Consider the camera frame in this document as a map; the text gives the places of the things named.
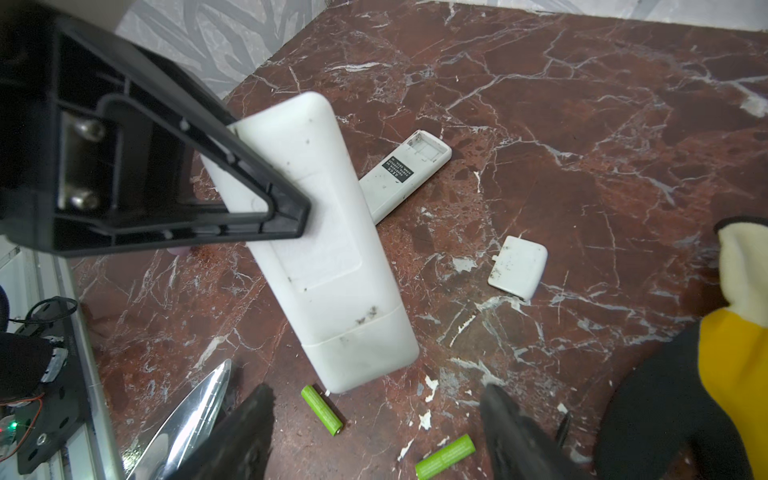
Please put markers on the white battery cover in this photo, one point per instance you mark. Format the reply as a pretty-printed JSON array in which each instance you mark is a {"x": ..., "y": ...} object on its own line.
[{"x": 518, "y": 267}]

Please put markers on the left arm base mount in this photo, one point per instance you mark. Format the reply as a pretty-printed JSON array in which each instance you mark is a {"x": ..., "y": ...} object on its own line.
[{"x": 42, "y": 385}]

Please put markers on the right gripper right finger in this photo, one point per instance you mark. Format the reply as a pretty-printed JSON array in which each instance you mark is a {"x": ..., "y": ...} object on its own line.
[{"x": 518, "y": 448}]

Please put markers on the green AA battery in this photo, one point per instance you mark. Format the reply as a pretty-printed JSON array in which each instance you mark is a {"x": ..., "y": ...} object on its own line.
[
  {"x": 445, "y": 458},
  {"x": 322, "y": 410}
]

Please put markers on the white green-screen remote control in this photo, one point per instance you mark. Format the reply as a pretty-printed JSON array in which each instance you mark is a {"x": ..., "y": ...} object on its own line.
[{"x": 334, "y": 283}]

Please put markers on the metal trowel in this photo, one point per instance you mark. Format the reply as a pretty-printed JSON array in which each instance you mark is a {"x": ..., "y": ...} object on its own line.
[{"x": 188, "y": 426}]

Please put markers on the yellow black work glove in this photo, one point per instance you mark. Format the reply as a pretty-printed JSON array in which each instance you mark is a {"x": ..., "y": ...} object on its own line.
[{"x": 707, "y": 388}]

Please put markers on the red white remote control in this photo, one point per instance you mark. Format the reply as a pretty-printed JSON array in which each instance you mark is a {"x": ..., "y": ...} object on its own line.
[{"x": 402, "y": 172}]

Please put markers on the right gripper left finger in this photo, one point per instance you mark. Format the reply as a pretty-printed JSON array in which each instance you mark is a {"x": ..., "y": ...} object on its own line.
[{"x": 240, "y": 447}]

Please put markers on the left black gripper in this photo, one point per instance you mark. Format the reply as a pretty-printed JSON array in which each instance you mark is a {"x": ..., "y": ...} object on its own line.
[{"x": 97, "y": 135}]

